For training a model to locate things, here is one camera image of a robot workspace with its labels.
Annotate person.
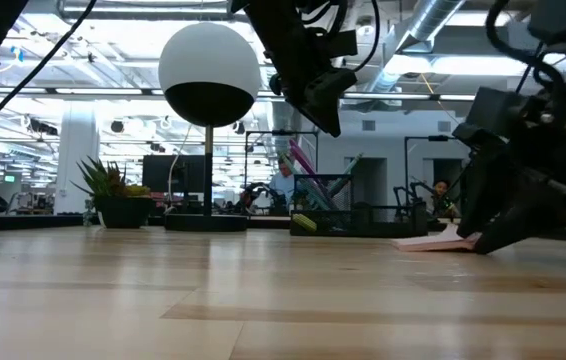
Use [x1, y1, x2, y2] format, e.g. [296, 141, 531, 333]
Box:
[267, 158, 298, 207]
[430, 178, 459, 220]

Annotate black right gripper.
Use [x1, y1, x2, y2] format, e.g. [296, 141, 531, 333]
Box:
[451, 85, 566, 256]

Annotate black mesh desk organizer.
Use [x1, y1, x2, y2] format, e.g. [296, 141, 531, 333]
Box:
[289, 172, 430, 239]

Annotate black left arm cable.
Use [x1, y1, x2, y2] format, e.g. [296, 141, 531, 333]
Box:
[0, 0, 100, 136]

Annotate white globe table lamp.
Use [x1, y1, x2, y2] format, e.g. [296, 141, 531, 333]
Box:
[157, 21, 263, 233]

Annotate potted succulent plant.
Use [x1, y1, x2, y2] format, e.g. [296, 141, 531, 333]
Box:
[71, 155, 154, 230]

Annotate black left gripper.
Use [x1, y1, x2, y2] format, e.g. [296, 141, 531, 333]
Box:
[229, 0, 360, 140]

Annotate purple handled scissors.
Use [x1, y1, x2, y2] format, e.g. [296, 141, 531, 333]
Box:
[288, 138, 334, 204]

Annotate green pencil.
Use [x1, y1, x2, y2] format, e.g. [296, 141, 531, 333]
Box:
[278, 154, 335, 212]
[327, 151, 365, 199]

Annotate black background monitor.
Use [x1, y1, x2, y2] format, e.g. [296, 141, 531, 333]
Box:
[141, 153, 207, 194]

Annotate yellow eraser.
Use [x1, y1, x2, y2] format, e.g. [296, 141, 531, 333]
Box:
[292, 212, 319, 234]

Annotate pink sticky note pad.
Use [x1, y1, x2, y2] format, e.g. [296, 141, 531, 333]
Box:
[391, 221, 485, 253]

